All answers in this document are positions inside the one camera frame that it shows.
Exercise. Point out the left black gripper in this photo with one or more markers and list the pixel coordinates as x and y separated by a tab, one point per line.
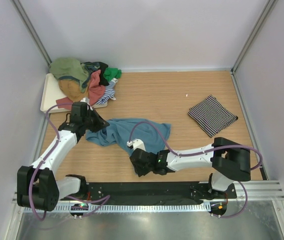
100	122

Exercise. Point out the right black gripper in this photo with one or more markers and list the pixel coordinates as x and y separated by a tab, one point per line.
140	171

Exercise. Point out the light blue tank top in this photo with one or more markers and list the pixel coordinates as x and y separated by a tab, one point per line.
121	130

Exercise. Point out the black white striped tank top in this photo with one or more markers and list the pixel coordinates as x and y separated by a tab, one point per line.
211	116

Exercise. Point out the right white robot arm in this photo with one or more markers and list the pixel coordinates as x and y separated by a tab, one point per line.
230	160

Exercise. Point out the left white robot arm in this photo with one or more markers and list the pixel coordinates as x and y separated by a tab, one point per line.
37	187

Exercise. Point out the blue white striped tank top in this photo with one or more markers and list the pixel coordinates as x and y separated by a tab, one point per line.
109	94

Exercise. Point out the salmon pink tank top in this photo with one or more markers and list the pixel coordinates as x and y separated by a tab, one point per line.
95	90

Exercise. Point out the mustard yellow tank top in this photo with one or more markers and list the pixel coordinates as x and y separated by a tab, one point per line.
72	90

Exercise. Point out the bright green tank top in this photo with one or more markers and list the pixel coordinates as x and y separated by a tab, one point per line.
112	73

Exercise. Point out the olive green tank top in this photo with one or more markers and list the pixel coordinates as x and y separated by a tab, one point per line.
68	68

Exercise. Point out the white tray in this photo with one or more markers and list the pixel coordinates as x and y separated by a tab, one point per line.
51	93

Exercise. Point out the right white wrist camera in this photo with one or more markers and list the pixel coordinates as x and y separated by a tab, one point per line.
136	144

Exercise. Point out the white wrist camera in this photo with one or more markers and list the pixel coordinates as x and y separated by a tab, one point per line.
136	144
85	100

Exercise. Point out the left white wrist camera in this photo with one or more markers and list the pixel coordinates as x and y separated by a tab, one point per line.
85	100

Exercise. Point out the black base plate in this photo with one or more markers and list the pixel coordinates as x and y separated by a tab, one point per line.
157	193

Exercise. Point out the slotted cable duct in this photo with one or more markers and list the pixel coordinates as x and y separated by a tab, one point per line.
85	208

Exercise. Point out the aluminium frame rail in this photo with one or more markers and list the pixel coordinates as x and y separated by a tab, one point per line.
265	190

